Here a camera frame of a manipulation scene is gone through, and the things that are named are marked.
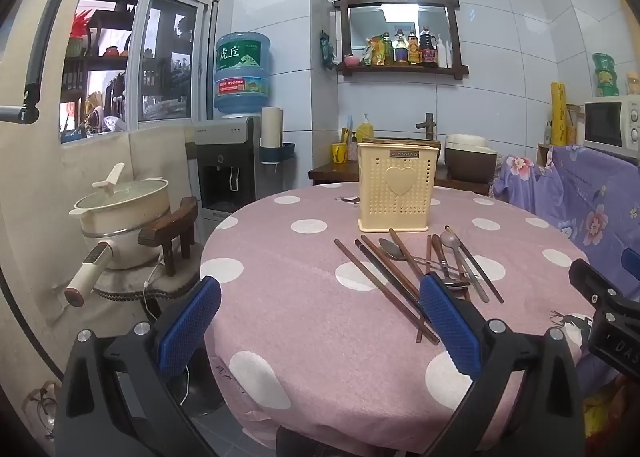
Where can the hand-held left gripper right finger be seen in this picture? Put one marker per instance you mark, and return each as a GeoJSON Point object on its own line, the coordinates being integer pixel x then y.
{"type": "Point", "coordinates": [450, 322]}

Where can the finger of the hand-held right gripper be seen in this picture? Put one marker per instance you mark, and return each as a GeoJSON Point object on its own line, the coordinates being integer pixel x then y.
{"type": "Point", "coordinates": [633, 258]}
{"type": "Point", "coordinates": [595, 287]}

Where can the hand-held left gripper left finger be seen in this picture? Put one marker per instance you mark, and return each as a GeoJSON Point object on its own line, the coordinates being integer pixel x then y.
{"type": "Point", "coordinates": [192, 327]}

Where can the matte grey metal spoon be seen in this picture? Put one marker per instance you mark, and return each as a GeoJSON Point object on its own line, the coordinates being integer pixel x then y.
{"type": "Point", "coordinates": [449, 240]}

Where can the shiny metal spoon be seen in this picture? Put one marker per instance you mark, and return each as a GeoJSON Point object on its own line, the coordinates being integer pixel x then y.
{"type": "Point", "coordinates": [389, 249]}

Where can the beige perforated utensil holder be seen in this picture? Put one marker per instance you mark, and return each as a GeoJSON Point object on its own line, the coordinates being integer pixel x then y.
{"type": "Point", "coordinates": [380, 207]}

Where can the colourful printed cloth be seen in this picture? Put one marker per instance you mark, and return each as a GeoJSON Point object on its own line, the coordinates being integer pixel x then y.
{"type": "Point", "coordinates": [610, 417]}

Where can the purple floral cloth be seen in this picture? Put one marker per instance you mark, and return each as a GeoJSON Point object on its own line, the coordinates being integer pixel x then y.
{"type": "Point", "coordinates": [575, 187]}

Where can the dark wooden chair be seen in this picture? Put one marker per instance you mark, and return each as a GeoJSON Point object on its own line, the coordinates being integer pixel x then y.
{"type": "Point", "coordinates": [170, 224]}

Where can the pink polka dot tablecloth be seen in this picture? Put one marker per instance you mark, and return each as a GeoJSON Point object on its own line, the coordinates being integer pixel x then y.
{"type": "Point", "coordinates": [300, 312]}

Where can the cream electric pot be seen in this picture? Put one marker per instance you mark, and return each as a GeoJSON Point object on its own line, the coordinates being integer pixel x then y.
{"type": "Point", "coordinates": [125, 227]}

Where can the white microwave oven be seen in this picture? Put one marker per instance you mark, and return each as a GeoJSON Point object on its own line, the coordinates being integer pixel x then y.
{"type": "Point", "coordinates": [605, 124]}

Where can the wooden rack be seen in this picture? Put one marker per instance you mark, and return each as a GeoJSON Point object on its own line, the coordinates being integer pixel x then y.
{"type": "Point", "coordinates": [544, 153]}

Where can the small glass jar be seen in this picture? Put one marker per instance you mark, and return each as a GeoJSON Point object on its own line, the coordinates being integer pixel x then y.
{"type": "Point", "coordinates": [548, 134]}

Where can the brown and cream rice cooker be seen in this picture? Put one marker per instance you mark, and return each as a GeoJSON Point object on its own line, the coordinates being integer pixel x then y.
{"type": "Point", "coordinates": [470, 162]}

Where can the yellow wrapped roll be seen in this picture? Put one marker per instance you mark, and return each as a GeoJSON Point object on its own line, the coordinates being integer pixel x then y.
{"type": "Point", "coordinates": [558, 112]}

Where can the grey water dispenser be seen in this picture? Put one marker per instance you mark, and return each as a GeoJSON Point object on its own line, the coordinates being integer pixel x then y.
{"type": "Point", "coordinates": [225, 147]}

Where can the wooden sink basin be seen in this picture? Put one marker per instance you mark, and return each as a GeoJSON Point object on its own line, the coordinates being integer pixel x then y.
{"type": "Point", "coordinates": [400, 140]}

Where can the dark wooden counter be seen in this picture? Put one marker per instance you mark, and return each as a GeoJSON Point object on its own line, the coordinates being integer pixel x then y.
{"type": "Point", "coordinates": [330, 172]}

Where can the bronze faucet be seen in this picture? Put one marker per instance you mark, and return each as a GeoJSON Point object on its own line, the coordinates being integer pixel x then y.
{"type": "Point", "coordinates": [427, 127]}

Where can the yellow cup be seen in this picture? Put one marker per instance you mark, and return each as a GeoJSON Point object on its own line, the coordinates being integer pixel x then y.
{"type": "Point", "coordinates": [342, 153]}

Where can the yellow soap bottle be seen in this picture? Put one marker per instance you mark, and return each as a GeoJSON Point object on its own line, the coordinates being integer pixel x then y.
{"type": "Point", "coordinates": [365, 132]}

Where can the white paper towel roll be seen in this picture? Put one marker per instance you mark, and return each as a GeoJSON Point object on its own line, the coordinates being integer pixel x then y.
{"type": "Point", "coordinates": [272, 127]}

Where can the blue toothbrush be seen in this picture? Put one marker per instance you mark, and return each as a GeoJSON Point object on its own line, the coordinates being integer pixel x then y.
{"type": "Point", "coordinates": [350, 129]}

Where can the blue water jug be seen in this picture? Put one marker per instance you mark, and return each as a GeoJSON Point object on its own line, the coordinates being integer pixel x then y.
{"type": "Point", "coordinates": [242, 72]}

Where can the white plastic bottle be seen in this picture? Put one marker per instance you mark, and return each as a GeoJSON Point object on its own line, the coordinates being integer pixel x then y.
{"type": "Point", "coordinates": [443, 57]}

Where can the sliding glass window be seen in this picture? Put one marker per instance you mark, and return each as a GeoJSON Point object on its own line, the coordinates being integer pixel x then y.
{"type": "Point", "coordinates": [165, 62]}

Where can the dark soy sauce bottle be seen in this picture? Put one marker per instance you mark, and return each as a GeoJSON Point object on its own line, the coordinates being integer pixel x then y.
{"type": "Point", "coordinates": [428, 54]}

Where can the amber sauce bottle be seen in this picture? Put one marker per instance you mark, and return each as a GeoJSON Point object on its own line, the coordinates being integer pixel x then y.
{"type": "Point", "coordinates": [413, 52]}

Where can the green and yellow bottle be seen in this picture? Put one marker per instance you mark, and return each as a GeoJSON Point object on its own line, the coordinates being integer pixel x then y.
{"type": "Point", "coordinates": [388, 52]}

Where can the yellow snack packet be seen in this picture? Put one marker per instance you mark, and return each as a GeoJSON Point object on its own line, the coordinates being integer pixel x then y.
{"type": "Point", "coordinates": [375, 54]}

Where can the pink bowl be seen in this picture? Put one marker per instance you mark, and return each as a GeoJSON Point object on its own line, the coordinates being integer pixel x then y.
{"type": "Point", "coordinates": [351, 61]}

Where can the hanging dark green packet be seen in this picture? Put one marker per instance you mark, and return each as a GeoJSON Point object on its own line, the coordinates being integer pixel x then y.
{"type": "Point", "coordinates": [326, 49]}

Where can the wooden framed mirror shelf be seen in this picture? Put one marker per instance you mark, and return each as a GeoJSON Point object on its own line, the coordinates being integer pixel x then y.
{"type": "Point", "coordinates": [400, 1]}

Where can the black metal pole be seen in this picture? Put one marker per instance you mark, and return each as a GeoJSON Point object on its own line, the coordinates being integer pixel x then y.
{"type": "Point", "coordinates": [50, 27]}

